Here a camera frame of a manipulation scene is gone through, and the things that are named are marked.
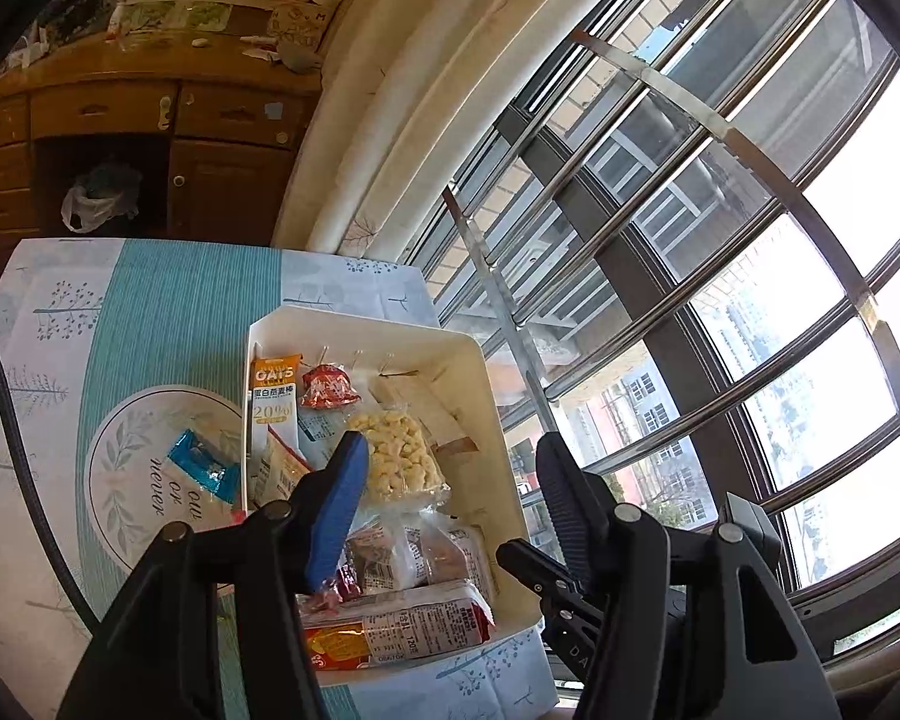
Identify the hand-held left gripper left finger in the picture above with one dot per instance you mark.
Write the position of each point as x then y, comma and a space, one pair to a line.
337, 510

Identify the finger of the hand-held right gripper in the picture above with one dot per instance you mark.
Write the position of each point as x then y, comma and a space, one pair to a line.
532, 570

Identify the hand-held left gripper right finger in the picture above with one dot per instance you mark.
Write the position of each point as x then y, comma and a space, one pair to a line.
562, 499

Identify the orange pastry packet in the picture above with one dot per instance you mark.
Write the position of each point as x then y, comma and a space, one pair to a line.
457, 551

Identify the clear puffed rice packet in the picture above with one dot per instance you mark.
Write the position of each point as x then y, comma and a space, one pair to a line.
397, 457

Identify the pale blue printed packet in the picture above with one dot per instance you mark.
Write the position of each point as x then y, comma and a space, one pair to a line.
319, 431

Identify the orange white oat bar packet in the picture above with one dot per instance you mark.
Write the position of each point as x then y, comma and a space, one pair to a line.
274, 405

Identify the small red snack packet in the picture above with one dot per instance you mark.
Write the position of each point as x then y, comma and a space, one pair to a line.
330, 386

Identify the red orange snack package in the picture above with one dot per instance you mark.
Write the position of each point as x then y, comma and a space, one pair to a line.
405, 626

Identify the brown cracker packet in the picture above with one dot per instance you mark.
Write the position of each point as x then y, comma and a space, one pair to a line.
427, 405

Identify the small blue snack packet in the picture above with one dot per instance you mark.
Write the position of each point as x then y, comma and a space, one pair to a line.
202, 469

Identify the white plastic bin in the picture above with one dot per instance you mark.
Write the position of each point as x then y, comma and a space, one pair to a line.
450, 360

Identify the window with metal bars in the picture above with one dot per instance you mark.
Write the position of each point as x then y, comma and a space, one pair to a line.
720, 240

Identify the white plastic trash bag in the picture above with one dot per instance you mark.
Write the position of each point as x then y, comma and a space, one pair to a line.
97, 195

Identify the wooden desk with drawers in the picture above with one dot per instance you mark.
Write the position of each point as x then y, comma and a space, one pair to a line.
217, 127

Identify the cream curtain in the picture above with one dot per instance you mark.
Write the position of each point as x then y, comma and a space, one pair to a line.
390, 105

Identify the white drawer lock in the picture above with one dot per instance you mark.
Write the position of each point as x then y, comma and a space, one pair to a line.
163, 111

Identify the grey object on desk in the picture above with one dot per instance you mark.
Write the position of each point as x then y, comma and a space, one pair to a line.
300, 54

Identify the cardboard box with drawings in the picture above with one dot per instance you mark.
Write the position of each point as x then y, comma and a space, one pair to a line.
300, 15

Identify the green leaf card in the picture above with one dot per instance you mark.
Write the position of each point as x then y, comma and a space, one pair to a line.
150, 15
206, 15

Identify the small white bottle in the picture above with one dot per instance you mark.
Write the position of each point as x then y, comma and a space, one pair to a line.
116, 19

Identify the black floral case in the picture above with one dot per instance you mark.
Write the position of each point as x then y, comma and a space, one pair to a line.
75, 7

